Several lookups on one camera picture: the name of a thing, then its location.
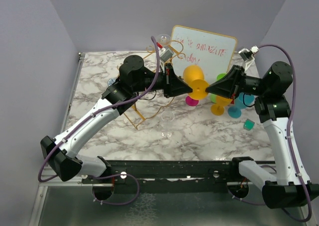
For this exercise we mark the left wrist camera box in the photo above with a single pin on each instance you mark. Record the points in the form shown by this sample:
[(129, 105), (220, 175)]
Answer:
[(167, 55)]

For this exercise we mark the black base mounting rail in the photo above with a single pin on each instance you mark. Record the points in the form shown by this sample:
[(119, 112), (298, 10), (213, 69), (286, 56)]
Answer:
[(126, 176)]

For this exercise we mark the green wine glass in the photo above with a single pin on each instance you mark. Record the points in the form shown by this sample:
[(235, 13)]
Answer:
[(217, 89)]

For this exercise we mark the blue wine glass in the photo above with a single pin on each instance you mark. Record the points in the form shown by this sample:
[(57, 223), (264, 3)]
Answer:
[(241, 102)]

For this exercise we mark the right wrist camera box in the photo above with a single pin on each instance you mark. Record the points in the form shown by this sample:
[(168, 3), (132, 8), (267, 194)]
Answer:
[(248, 56)]

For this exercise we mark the teal green cube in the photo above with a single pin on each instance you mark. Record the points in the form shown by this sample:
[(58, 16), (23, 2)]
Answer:
[(248, 124)]

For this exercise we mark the blue patterned small jar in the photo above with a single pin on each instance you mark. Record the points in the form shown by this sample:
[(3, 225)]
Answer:
[(111, 81)]

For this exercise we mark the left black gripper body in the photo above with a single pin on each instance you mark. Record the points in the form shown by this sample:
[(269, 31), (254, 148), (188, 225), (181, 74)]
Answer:
[(168, 75)]

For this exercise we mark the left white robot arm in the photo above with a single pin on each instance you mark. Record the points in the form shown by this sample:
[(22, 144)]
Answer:
[(62, 151)]

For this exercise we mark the yellow wine glass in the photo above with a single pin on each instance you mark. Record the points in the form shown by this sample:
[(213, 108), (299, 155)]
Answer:
[(218, 107)]

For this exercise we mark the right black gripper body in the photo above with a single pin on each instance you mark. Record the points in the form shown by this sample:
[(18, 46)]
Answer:
[(248, 84)]

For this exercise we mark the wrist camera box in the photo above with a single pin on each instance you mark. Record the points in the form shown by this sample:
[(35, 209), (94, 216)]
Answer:
[(248, 56), (167, 55)]

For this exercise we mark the pink wine glass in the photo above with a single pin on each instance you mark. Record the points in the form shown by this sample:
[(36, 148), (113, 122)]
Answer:
[(191, 102)]

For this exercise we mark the clear wine glass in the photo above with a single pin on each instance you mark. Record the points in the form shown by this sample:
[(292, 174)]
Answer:
[(167, 120), (163, 39)]

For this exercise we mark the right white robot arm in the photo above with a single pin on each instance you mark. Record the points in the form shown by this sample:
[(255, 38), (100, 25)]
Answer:
[(291, 184)]

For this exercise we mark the orange wine glass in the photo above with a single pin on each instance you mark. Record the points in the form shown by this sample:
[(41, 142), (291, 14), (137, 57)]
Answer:
[(193, 75)]

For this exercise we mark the gold framed whiteboard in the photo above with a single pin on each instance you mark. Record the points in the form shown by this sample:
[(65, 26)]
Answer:
[(210, 51)]

